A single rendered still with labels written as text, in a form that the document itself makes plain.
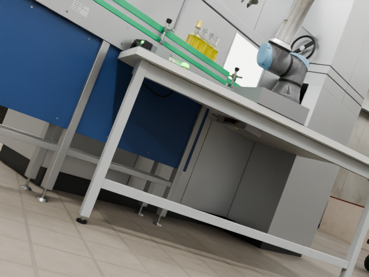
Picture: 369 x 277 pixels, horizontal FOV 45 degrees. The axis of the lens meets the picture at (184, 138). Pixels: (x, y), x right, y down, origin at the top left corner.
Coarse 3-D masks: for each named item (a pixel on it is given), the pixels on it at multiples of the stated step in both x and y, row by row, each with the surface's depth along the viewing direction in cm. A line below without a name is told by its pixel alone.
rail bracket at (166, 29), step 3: (168, 18) 217; (168, 21) 217; (171, 21) 218; (168, 24) 218; (165, 27) 217; (168, 27) 217; (162, 30) 218; (165, 30) 216; (168, 30) 216; (171, 30) 214; (174, 30) 214; (165, 33) 218; (162, 36) 217; (159, 39) 217; (162, 39) 217; (159, 42) 216; (162, 42) 217; (162, 45) 218
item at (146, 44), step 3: (138, 39) 205; (144, 42) 201; (147, 42) 202; (141, 45) 202; (144, 45) 201; (147, 45) 202; (150, 45) 203; (153, 45) 205; (147, 48) 203; (150, 48) 204; (153, 48) 205; (156, 48) 206; (153, 51) 205
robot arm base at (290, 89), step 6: (276, 84) 218; (282, 84) 213; (288, 84) 212; (294, 84) 212; (276, 90) 213; (282, 90) 212; (288, 90) 212; (294, 90) 212; (288, 96) 210; (294, 96) 211
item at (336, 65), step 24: (336, 0) 330; (360, 0) 326; (312, 24) 337; (336, 24) 324; (360, 24) 334; (336, 48) 318; (360, 48) 343; (312, 72) 326; (336, 72) 326; (360, 72) 352; (336, 96) 334; (360, 96) 361
